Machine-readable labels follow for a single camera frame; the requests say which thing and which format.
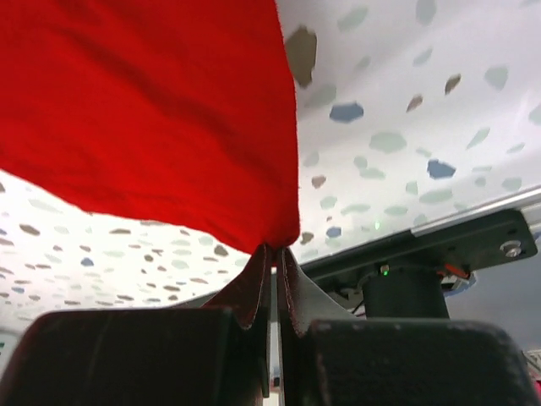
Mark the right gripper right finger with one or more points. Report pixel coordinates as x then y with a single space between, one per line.
405 351

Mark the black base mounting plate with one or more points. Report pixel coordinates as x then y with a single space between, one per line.
493 240

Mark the red t shirt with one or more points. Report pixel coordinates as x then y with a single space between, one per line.
177 111

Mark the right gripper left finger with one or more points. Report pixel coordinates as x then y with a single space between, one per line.
212 355

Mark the aluminium front rail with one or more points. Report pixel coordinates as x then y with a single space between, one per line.
526 201

